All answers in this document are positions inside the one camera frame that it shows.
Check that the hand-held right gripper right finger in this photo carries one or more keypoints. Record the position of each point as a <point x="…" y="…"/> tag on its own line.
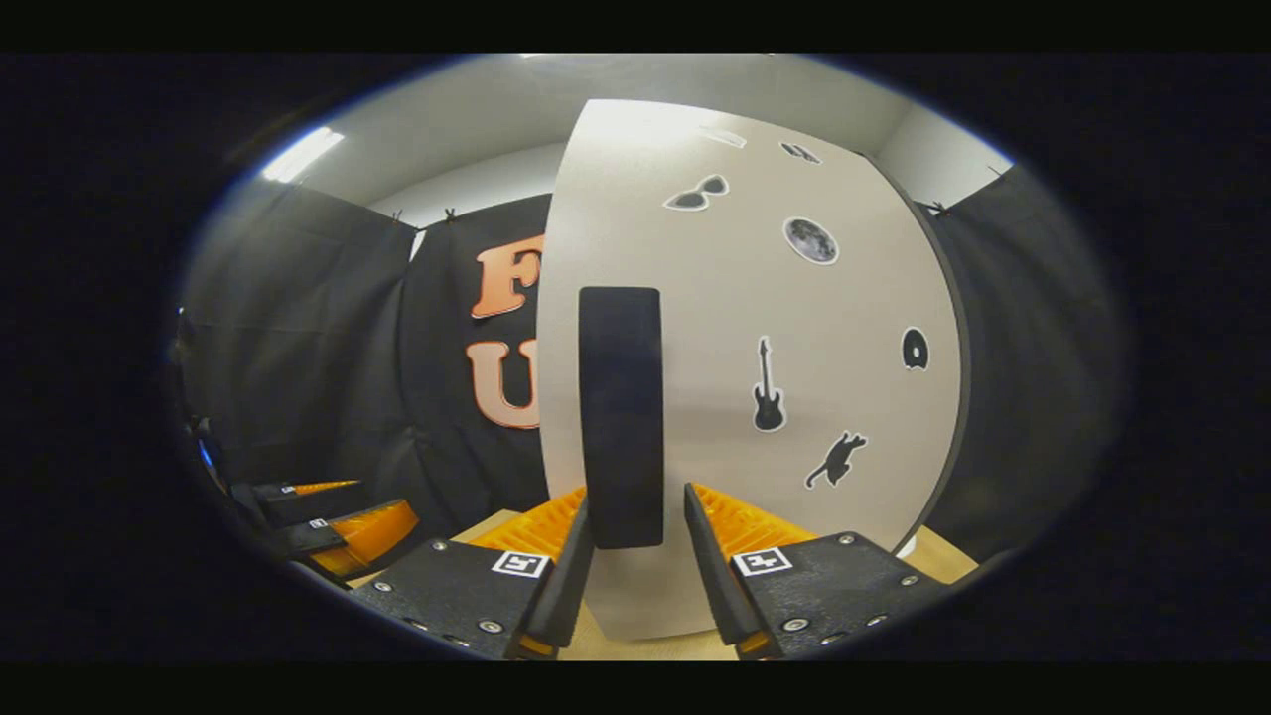
<point x="715" y="586"/>

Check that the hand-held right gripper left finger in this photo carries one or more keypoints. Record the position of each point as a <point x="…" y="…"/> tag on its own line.
<point x="568" y="586"/>

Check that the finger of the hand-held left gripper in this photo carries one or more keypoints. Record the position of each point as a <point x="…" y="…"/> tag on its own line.
<point x="313" y="504"/>
<point x="367" y="536"/>

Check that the white cabinet door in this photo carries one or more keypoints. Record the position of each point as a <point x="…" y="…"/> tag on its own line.
<point x="715" y="298"/>

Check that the black backdrop cloth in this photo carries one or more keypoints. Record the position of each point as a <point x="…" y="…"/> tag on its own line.
<point x="298" y="348"/>

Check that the white plastic container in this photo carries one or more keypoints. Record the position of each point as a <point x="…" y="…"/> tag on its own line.
<point x="906" y="545"/>

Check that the long ceiling light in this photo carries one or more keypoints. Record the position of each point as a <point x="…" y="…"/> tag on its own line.
<point x="301" y="155"/>

